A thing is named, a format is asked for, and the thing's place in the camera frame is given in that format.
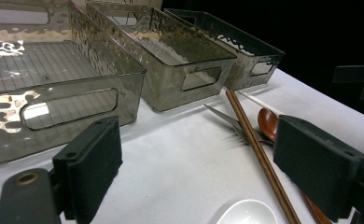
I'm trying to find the white ceramic spoon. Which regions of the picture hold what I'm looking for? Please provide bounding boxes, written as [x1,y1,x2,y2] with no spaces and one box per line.
[216,199,279,224]

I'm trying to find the white chopstick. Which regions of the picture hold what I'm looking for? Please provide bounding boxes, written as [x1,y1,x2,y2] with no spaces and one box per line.
[236,90,364,172]

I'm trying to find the brown wooden spoon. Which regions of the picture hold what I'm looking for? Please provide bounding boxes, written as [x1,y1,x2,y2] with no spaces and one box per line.
[257,107,333,224]

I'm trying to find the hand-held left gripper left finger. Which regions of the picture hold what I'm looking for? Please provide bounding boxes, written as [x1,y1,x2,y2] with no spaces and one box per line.
[52,115,124,224]

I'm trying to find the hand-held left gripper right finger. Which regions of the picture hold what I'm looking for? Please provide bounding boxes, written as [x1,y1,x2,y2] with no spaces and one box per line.
[273,114,364,223]

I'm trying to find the smoky clear plastic bin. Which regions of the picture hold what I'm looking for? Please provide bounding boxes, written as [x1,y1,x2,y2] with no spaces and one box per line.
[85,0,238,113]
[163,7,287,91]
[0,0,147,166]

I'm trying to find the metal table knife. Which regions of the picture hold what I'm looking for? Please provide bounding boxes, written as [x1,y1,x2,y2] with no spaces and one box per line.
[203,104,276,147]

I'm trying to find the metal fork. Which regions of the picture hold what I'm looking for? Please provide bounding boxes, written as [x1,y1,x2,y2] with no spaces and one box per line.
[231,122,276,147]

